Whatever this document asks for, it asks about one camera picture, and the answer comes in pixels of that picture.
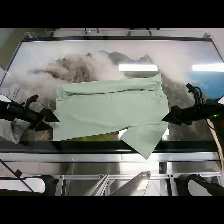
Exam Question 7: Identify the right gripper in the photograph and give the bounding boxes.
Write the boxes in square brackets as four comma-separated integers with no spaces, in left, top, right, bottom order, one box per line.
[176,107,198,126]

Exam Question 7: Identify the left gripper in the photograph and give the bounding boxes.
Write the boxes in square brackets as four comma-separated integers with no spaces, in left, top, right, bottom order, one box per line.
[20,106,61,132]

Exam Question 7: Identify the pale green T-shirt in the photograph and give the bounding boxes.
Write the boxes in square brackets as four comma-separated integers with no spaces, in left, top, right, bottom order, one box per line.
[52,73,170,160]

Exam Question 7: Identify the grey garment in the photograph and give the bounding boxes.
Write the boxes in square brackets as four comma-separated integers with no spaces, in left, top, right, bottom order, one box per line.
[0,117,32,145]

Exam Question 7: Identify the black cable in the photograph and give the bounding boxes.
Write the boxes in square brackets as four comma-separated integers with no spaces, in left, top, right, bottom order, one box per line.
[0,158,36,194]

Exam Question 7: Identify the silver frame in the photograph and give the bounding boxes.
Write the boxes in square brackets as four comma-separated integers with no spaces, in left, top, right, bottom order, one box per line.
[0,151,224,197]

